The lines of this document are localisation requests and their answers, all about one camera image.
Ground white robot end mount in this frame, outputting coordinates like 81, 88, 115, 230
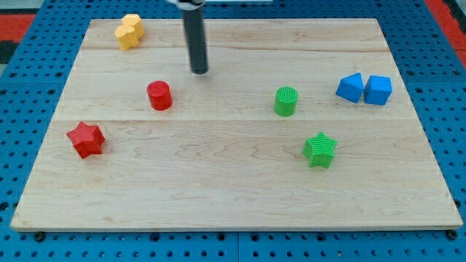
166, 0, 205, 9

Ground green star block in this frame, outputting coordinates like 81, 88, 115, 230
302, 132, 338, 169

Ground blue cube block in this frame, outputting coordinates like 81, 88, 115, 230
363, 75, 392, 106

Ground wooden board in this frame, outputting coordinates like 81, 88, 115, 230
11, 18, 463, 232

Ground red star block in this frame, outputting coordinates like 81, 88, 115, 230
66, 122, 105, 159

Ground yellow hexagon block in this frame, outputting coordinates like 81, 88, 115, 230
121, 14, 145, 39

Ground blue triangular block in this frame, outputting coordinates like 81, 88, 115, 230
336, 73, 364, 103

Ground green cylinder block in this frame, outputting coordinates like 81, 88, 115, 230
274, 86, 299, 116

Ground red cylinder block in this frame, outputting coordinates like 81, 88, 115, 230
146, 81, 173, 111

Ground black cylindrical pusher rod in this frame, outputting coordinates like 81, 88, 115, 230
182, 4, 209, 74

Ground yellow heart block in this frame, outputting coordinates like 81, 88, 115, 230
114, 25, 139, 51

